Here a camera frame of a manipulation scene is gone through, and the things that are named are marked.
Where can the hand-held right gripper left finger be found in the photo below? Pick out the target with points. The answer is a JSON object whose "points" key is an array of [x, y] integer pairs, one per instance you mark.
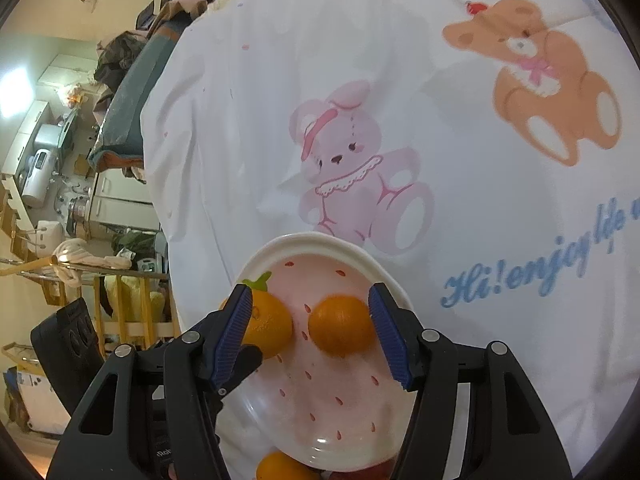
{"points": [[232, 340]]}

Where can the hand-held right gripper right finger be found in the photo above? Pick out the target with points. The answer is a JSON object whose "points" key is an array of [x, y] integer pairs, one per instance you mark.
{"points": [[392, 340]]}

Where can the large orange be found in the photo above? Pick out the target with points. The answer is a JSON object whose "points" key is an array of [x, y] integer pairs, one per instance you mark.
{"points": [[280, 470], [272, 327]]}

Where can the tangerine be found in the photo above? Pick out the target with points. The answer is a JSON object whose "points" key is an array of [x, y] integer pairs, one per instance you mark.
{"points": [[340, 327]]}

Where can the white strawberry print plate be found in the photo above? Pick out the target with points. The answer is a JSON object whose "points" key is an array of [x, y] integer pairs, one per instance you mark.
{"points": [[330, 395]]}

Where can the wooden rack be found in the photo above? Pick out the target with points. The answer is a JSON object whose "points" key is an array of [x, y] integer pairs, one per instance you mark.
{"points": [[132, 329]]}

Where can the yellow object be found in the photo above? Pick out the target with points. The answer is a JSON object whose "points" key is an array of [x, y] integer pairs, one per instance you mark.
{"points": [[135, 300]]}

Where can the white bear print bedsheet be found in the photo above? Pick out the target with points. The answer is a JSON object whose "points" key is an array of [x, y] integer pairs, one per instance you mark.
{"points": [[450, 210]]}

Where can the black chair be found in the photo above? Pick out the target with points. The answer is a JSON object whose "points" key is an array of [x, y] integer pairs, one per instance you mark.
{"points": [[65, 355]]}

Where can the cream towel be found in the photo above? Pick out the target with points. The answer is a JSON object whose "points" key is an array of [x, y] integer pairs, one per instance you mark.
{"points": [[75, 255]]}

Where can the white cabinet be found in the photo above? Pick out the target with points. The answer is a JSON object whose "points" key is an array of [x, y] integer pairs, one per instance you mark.
{"points": [[120, 200]]}

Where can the white blue box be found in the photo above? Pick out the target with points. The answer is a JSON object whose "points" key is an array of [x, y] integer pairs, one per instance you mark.
{"points": [[35, 395]]}

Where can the white washing machine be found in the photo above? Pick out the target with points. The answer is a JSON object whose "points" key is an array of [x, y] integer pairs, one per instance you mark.
{"points": [[37, 175]]}

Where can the teal blanket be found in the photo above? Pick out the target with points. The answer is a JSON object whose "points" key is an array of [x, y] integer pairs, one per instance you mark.
{"points": [[135, 95]]}

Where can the dark clothes pile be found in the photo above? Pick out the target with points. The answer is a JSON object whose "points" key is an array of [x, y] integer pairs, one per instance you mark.
{"points": [[117, 55]]}

